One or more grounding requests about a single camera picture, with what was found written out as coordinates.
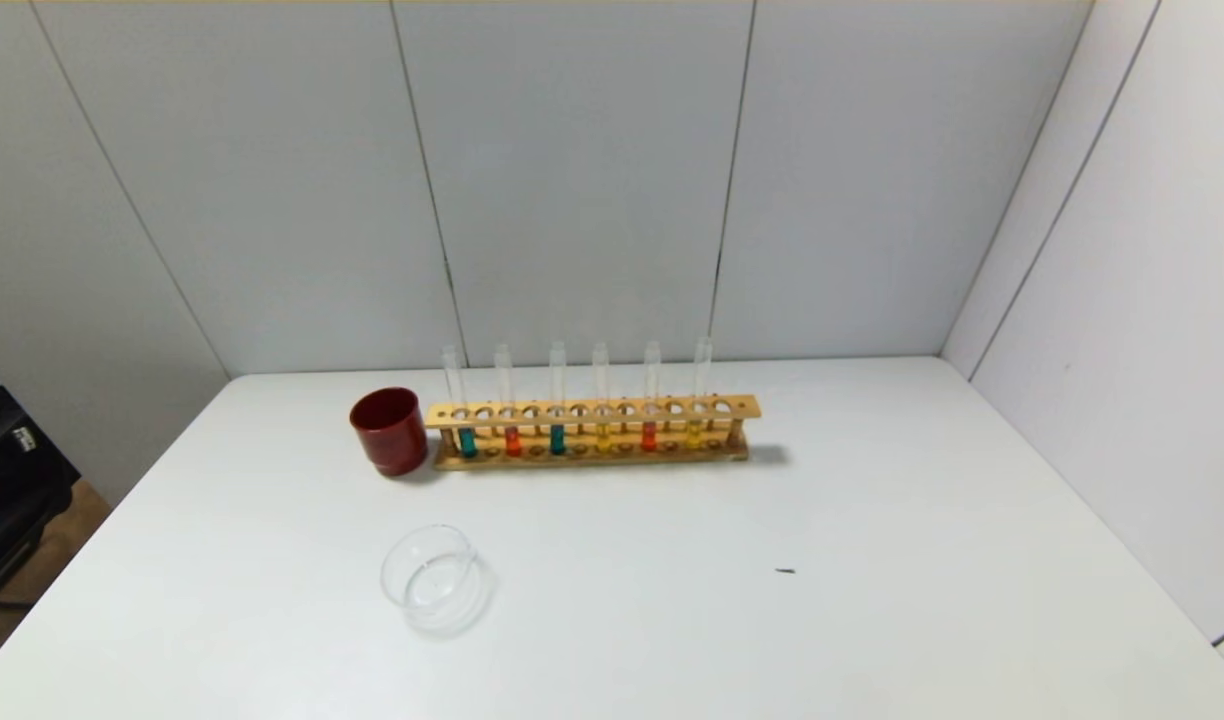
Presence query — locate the yellow pigment test tube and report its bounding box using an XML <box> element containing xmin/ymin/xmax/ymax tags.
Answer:
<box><xmin>592</xmin><ymin>341</ymin><xmax>613</xmax><ymax>454</ymax></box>
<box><xmin>686</xmin><ymin>336</ymin><xmax>715</xmax><ymax>450</ymax></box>

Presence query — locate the dark red cup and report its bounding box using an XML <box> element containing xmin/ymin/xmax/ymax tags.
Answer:
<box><xmin>349</xmin><ymin>387</ymin><xmax>430</xmax><ymax>478</ymax></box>

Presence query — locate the blue pigment test tube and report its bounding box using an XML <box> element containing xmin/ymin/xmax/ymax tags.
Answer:
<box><xmin>548</xmin><ymin>340</ymin><xmax>568</xmax><ymax>457</ymax></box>
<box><xmin>442</xmin><ymin>345</ymin><xmax>478</xmax><ymax>459</ymax></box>

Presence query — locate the red pigment test tube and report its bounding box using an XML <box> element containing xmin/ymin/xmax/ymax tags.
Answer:
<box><xmin>493</xmin><ymin>343</ymin><xmax>524</xmax><ymax>458</ymax></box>
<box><xmin>641</xmin><ymin>340</ymin><xmax>663</xmax><ymax>453</ymax></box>

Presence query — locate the clear glass beaker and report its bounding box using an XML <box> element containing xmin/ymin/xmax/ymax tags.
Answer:
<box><xmin>380</xmin><ymin>524</ymin><xmax>495</xmax><ymax>636</ymax></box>

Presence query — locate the wooden test tube rack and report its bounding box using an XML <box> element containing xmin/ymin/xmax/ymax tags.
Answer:
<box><xmin>424</xmin><ymin>394</ymin><xmax>763</xmax><ymax>472</ymax></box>

